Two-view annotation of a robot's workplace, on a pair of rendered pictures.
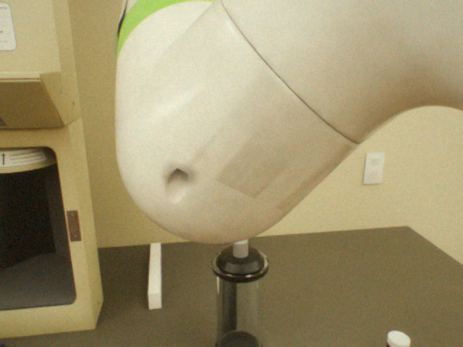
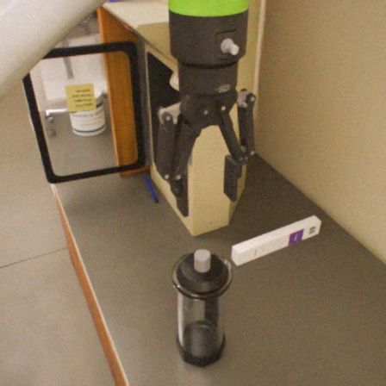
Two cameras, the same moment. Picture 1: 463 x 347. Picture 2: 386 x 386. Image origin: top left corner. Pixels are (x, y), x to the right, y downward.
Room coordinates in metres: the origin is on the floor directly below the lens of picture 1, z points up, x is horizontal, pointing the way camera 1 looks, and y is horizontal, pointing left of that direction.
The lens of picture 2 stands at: (0.46, -0.50, 1.71)
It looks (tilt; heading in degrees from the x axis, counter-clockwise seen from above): 37 degrees down; 73
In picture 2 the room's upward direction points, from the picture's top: straight up
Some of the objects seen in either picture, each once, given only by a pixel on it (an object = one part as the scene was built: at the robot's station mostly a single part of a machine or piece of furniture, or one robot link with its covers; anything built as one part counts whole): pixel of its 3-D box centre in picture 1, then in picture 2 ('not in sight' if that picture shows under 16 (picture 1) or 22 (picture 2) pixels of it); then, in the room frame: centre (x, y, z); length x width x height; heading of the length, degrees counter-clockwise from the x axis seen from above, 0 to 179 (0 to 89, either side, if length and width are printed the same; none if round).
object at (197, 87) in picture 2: not in sight; (208, 91); (0.63, -0.01, 1.50); 0.08 x 0.07 x 0.09; 9
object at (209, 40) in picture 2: not in sight; (209, 34); (0.63, -0.02, 1.58); 0.12 x 0.09 x 0.06; 99
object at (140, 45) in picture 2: not in sight; (145, 109); (0.66, 0.62, 1.19); 0.03 x 0.02 x 0.39; 99
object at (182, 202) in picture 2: not in sight; (182, 193); (0.59, -0.02, 1.35); 0.03 x 0.01 x 0.07; 99
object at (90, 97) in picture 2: not in sight; (89, 117); (0.49, 0.62, 1.19); 0.30 x 0.01 x 0.40; 1
